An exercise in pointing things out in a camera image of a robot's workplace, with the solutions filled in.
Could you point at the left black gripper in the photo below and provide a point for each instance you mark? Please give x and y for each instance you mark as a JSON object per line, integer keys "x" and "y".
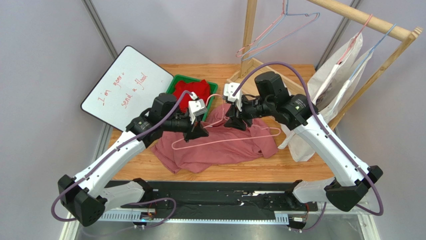
{"x": 198, "y": 131}

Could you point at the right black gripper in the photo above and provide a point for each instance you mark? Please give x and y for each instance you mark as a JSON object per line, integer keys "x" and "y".
{"x": 237, "y": 116}

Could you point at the pink t shirt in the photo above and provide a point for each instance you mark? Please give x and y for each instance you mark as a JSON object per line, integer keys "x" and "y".
{"x": 200, "y": 158}

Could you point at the pink wire hanger taken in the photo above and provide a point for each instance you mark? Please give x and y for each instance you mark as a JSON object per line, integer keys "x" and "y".
{"x": 225, "y": 140}

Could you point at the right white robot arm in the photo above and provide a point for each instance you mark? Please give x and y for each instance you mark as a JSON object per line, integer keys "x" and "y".
{"x": 352, "y": 177}

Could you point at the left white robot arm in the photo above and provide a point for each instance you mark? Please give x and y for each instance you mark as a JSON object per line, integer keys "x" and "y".
{"x": 86, "y": 195}

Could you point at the red t shirt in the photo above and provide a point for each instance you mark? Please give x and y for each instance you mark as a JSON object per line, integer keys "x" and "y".
{"x": 200, "y": 88}

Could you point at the white shirt on blue hanger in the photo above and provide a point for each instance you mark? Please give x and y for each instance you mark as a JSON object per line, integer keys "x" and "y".
{"x": 300, "y": 150}

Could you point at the white shirt on pink hanger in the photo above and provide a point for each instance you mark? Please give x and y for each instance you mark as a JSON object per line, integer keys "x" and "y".
{"x": 329, "y": 88}

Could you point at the blue hanger holding shirt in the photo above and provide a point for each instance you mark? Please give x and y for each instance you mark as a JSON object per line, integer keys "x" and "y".
{"x": 368, "y": 55}

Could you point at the pink hanger holding shirt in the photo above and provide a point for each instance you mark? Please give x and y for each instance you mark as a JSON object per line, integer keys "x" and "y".
{"x": 353, "y": 41}

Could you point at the green plastic bin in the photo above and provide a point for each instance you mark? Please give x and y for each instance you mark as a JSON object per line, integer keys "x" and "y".
{"x": 178, "y": 77}

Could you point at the white whiteboard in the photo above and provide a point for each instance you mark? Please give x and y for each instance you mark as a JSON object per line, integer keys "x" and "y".
{"x": 127, "y": 88}

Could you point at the wooden clothes rack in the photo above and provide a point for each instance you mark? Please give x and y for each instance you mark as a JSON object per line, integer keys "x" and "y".
{"x": 349, "y": 12}

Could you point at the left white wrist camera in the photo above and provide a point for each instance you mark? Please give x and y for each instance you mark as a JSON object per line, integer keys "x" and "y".
{"x": 196, "y": 107}

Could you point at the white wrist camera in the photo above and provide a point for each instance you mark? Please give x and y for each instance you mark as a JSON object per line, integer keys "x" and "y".
{"x": 232, "y": 94}
{"x": 196, "y": 107}

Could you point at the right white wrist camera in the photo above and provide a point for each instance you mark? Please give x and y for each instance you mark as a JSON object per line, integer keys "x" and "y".
{"x": 232, "y": 94}

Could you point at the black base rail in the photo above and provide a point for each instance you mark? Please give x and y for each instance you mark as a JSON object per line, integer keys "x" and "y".
{"x": 220, "y": 203}

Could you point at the pink wire hanger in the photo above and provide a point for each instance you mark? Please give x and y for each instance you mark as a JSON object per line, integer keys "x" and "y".
{"x": 254, "y": 48}

